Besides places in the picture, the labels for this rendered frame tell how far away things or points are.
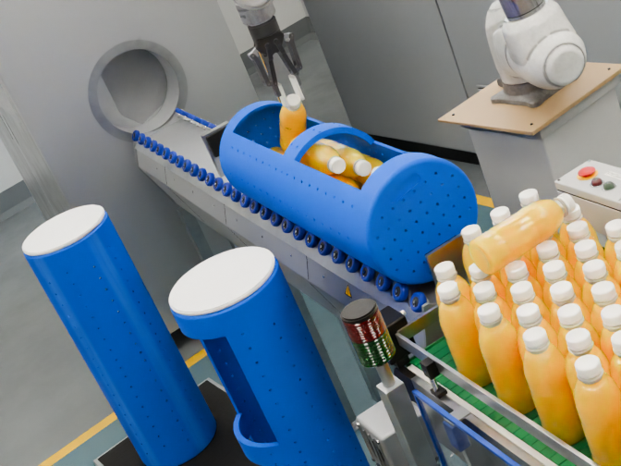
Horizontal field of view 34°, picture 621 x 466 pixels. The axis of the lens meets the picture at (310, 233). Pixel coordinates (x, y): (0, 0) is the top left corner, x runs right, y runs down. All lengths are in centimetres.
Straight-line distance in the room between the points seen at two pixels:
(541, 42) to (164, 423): 174
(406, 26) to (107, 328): 224
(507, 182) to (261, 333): 92
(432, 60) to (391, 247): 266
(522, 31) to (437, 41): 213
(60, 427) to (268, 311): 216
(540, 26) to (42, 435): 278
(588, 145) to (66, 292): 160
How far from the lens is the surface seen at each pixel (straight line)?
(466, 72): 466
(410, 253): 224
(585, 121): 288
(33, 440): 448
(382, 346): 170
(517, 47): 262
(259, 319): 241
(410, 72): 498
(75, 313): 328
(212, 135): 335
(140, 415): 345
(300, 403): 255
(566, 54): 259
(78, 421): 443
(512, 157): 290
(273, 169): 260
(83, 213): 333
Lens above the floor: 210
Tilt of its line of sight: 25 degrees down
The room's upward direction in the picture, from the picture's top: 23 degrees counter-clockwise
